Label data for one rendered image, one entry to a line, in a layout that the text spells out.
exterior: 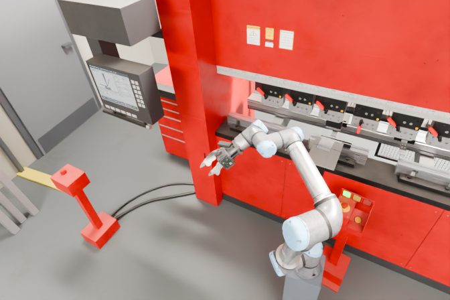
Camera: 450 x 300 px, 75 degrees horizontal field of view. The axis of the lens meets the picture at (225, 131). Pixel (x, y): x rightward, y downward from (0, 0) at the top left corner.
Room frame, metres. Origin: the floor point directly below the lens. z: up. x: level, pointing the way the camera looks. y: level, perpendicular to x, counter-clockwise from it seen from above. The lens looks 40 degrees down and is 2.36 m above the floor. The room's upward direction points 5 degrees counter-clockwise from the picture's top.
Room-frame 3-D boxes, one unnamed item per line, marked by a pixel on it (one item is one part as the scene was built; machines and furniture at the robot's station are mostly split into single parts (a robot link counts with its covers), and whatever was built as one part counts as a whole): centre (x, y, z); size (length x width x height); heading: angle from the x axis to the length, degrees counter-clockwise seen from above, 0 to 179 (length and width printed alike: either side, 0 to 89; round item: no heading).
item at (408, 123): (1.27, -1.03, 1.26); 0.15 x 0.09 x 0.17; 57
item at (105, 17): (1.74, 0.60, 1.52); 0.51 x 0.25 x 0.85; 56
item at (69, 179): (1.54, 1.20, 0.41); 0.25 x 0.20 x 0.83; 147
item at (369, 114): (1.37, -0.86, 1.26); 0.15 x 0.09 x 0.17; 57
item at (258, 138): (0.96, -0.18, 1.48); 0.11 x 0.11 x 0.08; 17
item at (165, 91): (1.94, 0.52, 1.17); 0.40 x 0.24 x 0.07; 57
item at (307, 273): (0.73, -0.37, 0.82); 0.15 x 0.15 x 0.10
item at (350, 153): (1.44, -0.76, 0.92); 0.39 x 0.06 x 0.10; 57
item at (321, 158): (1.34, -0.64, 1.00); 0.26 x 0.18 x 0.01; 147
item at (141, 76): (1.64, 0.60, 1.42); 0.45 x 0.12 x 0.36; 56
